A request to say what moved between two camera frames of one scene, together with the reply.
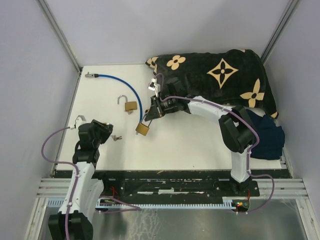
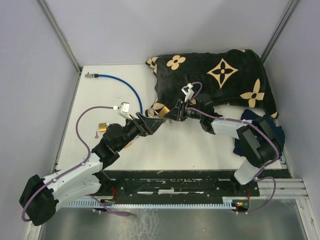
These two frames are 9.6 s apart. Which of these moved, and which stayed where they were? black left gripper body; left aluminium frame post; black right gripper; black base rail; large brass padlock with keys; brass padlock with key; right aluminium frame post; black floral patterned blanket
Moved: black right gripper; brass padlock with key; black left gripper body; large brass padlock with keys
Stayed: left aluminium frame post; right aluminium frame post; black base rail; black floral patterned blanket
